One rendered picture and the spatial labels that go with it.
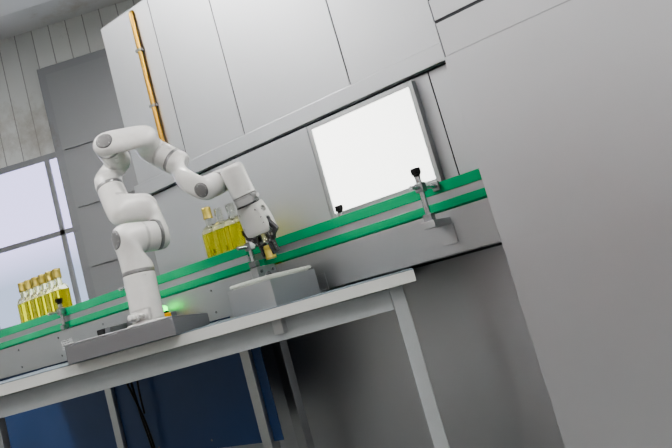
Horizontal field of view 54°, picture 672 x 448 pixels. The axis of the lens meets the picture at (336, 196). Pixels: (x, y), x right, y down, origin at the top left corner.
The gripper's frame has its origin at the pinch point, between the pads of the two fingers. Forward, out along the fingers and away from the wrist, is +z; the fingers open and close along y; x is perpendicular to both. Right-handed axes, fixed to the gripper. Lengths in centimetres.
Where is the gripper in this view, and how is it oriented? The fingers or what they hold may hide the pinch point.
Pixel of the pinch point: (269, 248)
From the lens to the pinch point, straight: 206.9
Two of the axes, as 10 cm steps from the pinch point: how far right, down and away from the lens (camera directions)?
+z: 4.2, 9.0, 0.9
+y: -7.7, 3.0, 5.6
